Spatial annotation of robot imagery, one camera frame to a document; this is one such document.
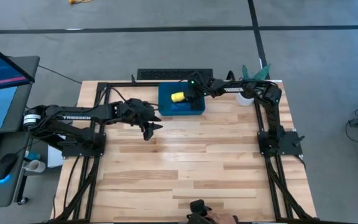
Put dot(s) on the potted plant in white pot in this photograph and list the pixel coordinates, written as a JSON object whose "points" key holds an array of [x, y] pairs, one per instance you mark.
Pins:
{"points": [[245, 100]]}

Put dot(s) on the black computer mouse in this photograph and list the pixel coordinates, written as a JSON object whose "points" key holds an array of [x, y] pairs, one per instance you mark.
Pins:
{"points": [[5, 166]]}

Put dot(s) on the white sheet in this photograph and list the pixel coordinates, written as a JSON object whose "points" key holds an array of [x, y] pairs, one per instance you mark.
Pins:
{"points": [[54, 158]]}

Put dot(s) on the black metal table frame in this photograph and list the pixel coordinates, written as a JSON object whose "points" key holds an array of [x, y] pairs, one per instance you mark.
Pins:
{"points": [[135, 84]]}

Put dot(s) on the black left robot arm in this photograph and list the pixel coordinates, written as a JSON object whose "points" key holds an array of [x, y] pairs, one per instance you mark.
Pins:
{"points": [[73, 118]]}

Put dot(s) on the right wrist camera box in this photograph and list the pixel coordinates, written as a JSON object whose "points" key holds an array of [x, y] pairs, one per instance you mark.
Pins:
{"points": [[194, 82]]}

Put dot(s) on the black handheld device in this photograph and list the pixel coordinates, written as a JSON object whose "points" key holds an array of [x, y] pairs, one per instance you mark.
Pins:
{"points": [[197, 208]]}

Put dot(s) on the blue microfiber towel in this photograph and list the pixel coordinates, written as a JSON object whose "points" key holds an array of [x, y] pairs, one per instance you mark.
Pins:
{"points": [[180, 106]]}

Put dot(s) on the black keyboard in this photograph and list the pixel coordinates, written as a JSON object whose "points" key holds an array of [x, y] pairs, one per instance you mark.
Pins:
{"points": [[166, 74]]}

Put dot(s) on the person's hand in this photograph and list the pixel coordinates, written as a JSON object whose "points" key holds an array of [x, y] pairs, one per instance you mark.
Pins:
{"points": [[221, 218]]}

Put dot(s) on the white mug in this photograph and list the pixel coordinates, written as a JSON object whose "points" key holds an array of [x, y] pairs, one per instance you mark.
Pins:
{"points": [[37, 166]]}

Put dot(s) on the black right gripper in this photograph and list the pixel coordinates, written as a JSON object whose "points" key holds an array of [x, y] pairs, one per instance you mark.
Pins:
{"points": [[205, 87]]}

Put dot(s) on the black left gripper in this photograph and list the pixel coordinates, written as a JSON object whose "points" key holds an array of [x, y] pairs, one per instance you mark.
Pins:
{"points": [[135, 112]]}

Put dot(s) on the teal plastic basket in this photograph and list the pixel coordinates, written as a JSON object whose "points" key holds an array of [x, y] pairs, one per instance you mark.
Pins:
{"points": [[166, 102]]}

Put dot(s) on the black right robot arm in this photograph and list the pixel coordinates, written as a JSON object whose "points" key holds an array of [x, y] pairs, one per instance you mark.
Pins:
{"points": [[259, 93]]}

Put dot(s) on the yellow microfiber towel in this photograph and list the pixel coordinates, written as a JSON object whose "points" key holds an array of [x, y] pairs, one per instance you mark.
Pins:
{"points": [[178, 96]]}

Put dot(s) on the small teal container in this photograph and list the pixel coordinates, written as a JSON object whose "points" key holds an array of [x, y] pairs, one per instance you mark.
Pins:
{"points": [[33, 155]]}

